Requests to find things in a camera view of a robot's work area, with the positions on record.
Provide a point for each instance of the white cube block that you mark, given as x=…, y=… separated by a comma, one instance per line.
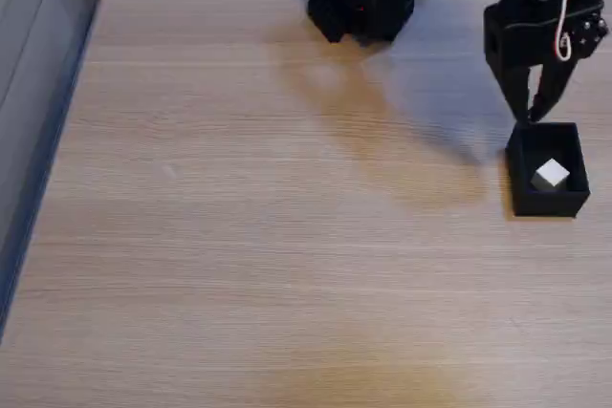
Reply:
x=550, y=174

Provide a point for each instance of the black open box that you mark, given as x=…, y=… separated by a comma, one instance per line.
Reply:
x=545, y=205

